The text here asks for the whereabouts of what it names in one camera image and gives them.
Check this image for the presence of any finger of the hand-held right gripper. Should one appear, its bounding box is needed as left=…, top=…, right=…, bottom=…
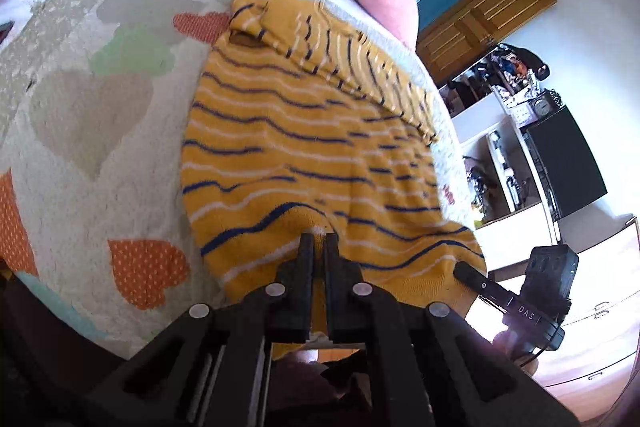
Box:
left=452, top=261, right=512, bottom=309

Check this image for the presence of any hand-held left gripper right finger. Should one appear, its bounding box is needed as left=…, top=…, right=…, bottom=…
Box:
left=324, top=233, right=582, bottom=427

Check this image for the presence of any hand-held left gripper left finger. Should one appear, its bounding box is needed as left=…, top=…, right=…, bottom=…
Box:
left=85, top=233, right=316, bottom=427

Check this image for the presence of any yellow striped sweater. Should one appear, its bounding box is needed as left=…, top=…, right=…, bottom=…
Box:
left=180, top=0, right=489, bottom=349

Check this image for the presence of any white dresser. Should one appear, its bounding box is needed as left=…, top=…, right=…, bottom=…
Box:
left=482, top=216, right=640, bottom=410

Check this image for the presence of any white shelf unit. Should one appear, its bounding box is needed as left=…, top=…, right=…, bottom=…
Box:
left=450, top=84, right=563, bottom=258

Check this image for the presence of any dark cloth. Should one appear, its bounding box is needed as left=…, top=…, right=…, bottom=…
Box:
left=270, top=344, right=373, bottom=427

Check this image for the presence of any black television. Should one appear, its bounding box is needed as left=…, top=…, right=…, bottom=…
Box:
left=524, top=104, right=609, bottom=221

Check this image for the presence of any heart patterned blanket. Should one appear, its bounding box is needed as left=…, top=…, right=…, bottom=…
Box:
left=0, top=0, right=473, bottom=350

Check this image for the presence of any wooden door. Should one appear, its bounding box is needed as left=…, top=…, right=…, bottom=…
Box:
left=404, top=0, right=558, bottom=88

